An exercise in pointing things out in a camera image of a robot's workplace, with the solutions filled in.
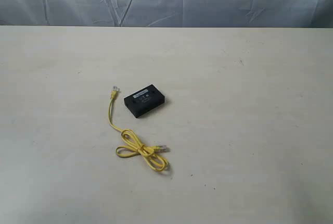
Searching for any small black electronic box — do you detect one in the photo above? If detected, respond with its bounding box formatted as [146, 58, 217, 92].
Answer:
[124, 84, 165, 118]

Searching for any yellow ethernet cable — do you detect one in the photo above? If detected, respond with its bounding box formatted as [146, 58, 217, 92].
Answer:
[107, 85, 172, 175]

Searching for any grey backdrop curtain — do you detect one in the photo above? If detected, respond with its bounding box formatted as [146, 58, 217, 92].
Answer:
[1, 0, 332, 28]

